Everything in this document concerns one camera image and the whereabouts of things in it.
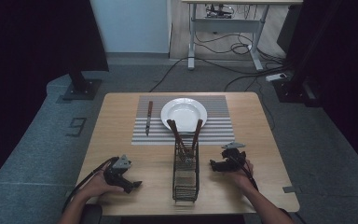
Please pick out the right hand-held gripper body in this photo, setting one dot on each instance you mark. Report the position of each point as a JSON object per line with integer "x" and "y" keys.
{"x": 234, "y": 157}

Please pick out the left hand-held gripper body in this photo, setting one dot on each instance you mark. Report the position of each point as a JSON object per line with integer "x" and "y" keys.
{"x": 115, "y": 175}

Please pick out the person's left hand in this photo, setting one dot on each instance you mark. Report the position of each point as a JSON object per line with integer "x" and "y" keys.
{"x": 98, "y": 186}

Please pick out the person's right hand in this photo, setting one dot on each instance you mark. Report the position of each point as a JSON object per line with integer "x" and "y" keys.
{"x": 244, "y": 177}

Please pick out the grey striped placemat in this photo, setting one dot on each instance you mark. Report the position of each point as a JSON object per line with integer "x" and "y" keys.
{"x": 217, "y": 130}

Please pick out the white plate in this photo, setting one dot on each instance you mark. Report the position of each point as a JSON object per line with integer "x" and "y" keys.
{"x": 184, "y": 113}

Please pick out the white power strip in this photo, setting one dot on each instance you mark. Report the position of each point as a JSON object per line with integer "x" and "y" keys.
{"x": 276, "y": 76}

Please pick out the black stand with base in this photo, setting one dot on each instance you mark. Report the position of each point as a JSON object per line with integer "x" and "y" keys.
{"x": 295, "y": 87}

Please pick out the black stand base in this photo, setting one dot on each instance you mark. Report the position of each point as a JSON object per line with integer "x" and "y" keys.
{"x": 82, "y": 88}

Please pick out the dark curtain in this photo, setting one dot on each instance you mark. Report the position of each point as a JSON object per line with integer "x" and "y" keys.
{"x": 28, "y": 46}
{"x": 345, "y": 62}

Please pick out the electronic device under desk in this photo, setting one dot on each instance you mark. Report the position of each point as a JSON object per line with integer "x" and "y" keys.
{"x": 219, "y": 11}

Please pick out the white desk frame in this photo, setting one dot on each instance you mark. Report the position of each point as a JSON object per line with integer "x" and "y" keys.
{"x": 227, "y": 25}

